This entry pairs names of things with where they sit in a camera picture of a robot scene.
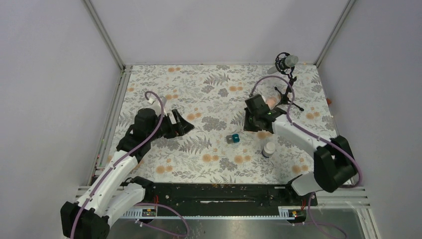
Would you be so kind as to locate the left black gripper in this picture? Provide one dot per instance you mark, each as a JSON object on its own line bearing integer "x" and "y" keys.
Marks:
{"x": 174, "y": 131}

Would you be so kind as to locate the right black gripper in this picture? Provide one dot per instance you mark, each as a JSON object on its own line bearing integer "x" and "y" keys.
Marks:
{"x": 247, "y": 126}

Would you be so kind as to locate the white pill bottle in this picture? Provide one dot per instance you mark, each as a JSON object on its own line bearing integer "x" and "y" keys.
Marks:
{"x": 268, "y": 149}

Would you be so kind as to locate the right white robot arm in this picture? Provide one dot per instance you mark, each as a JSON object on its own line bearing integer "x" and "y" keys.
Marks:
{"x": 333, "y": 160}

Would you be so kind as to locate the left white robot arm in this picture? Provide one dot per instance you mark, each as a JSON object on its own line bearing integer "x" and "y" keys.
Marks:
{"x": 94, "y": 213}

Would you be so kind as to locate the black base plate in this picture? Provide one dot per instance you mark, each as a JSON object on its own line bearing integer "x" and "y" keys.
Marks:
{"x": 214, "y": 200}

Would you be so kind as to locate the left aluminium frame rail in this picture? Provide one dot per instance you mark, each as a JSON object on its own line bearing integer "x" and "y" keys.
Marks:
{"x": 104, "y": 34}

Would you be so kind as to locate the aluminium frame rail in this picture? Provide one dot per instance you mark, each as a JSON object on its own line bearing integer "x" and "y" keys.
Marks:
{"x": 336, "y": 29}
{"x": 104, "y": 34}

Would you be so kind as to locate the right aluminium frame rail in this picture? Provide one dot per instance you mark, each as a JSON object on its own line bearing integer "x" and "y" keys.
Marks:
{"x": 336, "y": 29}

